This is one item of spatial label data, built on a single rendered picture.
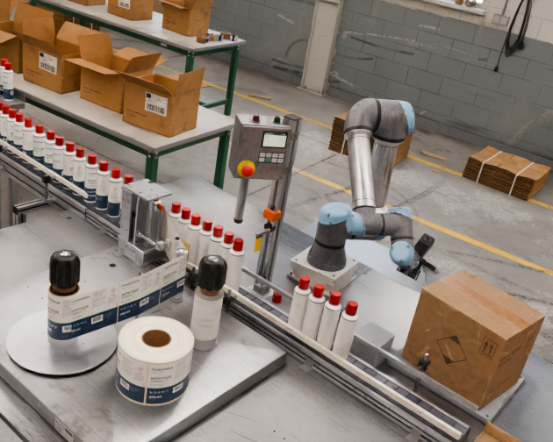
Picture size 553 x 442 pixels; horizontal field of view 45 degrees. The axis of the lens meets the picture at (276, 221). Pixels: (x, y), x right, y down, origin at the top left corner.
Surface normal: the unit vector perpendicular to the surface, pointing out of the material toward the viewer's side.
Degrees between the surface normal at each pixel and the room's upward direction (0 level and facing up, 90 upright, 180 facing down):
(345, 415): 0
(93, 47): 73
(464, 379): 90
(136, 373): 90
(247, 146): 90
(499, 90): 90
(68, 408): 0
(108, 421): 0
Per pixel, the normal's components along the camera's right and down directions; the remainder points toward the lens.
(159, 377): 0.29, 0.48
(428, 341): -0.73, 0.20
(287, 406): 0.16, -0.88
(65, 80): 0.88, 0.34
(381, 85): -0.55, 0.30
